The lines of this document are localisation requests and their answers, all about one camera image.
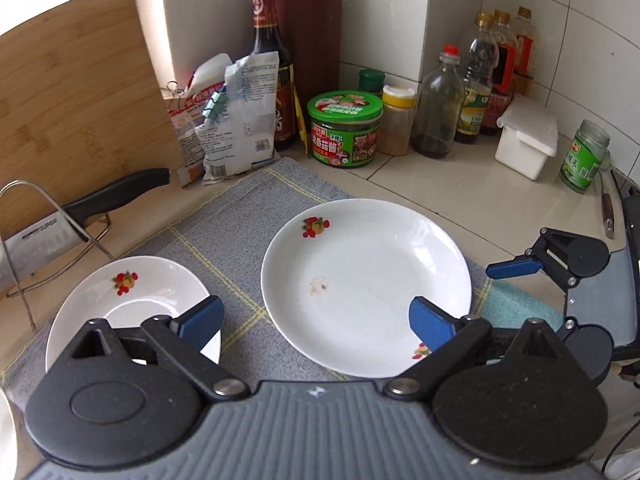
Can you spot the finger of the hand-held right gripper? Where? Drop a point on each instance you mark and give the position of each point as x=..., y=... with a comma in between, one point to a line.
x=569, y=327
x=510, y=267

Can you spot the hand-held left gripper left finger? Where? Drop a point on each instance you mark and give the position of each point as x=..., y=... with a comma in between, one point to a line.
x=202, y=320

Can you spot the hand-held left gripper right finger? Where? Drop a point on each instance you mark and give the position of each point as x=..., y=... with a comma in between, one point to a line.
x=430, y=322

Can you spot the small white fruit-print plate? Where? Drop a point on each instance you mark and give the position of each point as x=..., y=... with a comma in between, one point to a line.
x=150, y=285

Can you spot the large white fruit-print plate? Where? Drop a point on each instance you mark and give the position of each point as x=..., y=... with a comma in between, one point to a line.
x=360, y=270

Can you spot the teal cloth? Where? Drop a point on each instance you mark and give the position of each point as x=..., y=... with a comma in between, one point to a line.
x=520, y=305

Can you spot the grey checked mat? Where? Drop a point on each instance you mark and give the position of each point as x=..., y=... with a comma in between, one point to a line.
x=210, y=220

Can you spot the white plastic seasoning box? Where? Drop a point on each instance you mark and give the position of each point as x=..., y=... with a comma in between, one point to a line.
x=525, y=140

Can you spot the green-label glass jar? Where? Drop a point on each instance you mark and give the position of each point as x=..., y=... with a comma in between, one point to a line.
x=582, y=160

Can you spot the orange and white packet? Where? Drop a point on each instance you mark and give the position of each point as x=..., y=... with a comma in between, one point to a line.
x=190, y=177

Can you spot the clear glass bottle red cap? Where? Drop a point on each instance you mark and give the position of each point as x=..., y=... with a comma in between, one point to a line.
x=437, y=110

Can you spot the yellow-lidded spice jar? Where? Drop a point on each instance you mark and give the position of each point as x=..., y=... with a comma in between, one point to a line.
x=397, y=125

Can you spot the gold-capped oil bottle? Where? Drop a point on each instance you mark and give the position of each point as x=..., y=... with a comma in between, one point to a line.
x=477, y=70

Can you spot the white printed packet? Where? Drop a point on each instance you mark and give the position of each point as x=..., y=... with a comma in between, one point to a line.
x=240, y=120

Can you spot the red and white packet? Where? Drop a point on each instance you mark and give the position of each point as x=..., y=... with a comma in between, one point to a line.
x=187, y=115

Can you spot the green-lidded sauce jar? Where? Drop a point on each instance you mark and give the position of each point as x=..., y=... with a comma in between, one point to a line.
x=345, y=135

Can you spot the gold-capped dark sauce bottle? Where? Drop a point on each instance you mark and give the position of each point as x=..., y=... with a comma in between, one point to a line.
x=502, y=60

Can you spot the green binder clip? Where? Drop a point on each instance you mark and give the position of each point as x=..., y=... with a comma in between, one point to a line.
x=215, y=105

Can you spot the gold-capped red-label bottle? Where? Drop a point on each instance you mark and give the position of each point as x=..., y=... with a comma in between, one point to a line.
x=525, y=50

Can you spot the yellow packet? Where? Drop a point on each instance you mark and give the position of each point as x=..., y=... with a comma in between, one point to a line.
x=301, y=125

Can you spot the white bowl with pink flowers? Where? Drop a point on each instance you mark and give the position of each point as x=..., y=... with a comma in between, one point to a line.
x=4, y=430

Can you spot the green-capped small jar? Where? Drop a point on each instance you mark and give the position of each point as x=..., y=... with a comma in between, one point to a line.
x=371, y=80

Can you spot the bamboo cutting board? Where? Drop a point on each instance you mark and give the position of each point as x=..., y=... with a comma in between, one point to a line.
x=75, y=100

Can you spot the dark red knife block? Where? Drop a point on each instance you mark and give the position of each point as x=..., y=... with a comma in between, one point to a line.
x=310, y=50

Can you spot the dark soy sauce bottle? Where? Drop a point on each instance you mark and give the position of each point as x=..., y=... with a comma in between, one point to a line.
x=267, y=35

